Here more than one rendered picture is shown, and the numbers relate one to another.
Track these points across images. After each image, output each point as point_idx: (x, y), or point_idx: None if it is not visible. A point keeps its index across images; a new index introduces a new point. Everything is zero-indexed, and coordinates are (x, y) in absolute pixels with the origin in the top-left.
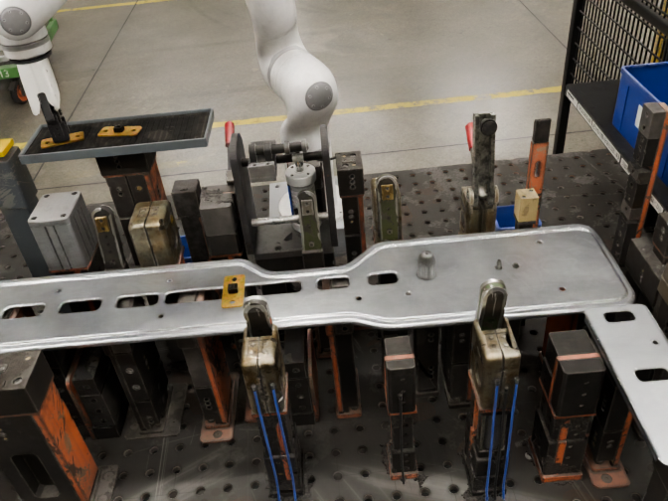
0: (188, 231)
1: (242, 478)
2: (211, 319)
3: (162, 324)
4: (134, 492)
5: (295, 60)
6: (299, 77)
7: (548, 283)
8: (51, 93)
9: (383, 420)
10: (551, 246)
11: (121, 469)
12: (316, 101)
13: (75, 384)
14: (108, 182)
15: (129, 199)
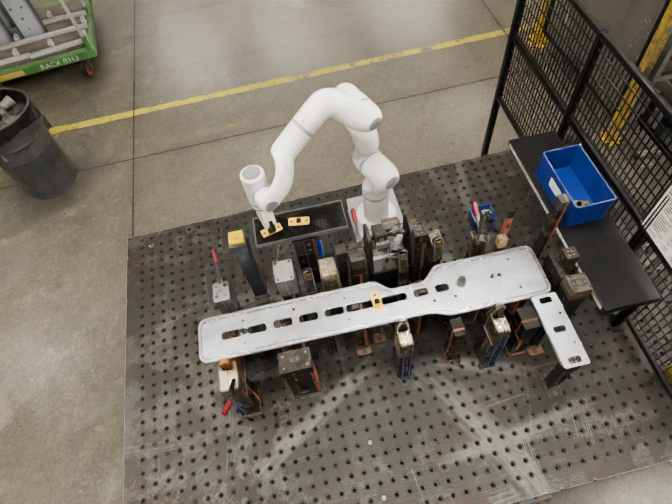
0: (340, 265)
1: (382, 370)
2: (372, 319)
3: (352, 324)
4: (337, 383)
5: (377, 164)
6: (382, 176)
7: (514, 284)
8: (274, 219)
9: (436, 335)
10: (513, 260)
11: (327, 373)
12: (391, 186)
13: (305, 345)
14: (294, 244)
15: (303, 248)
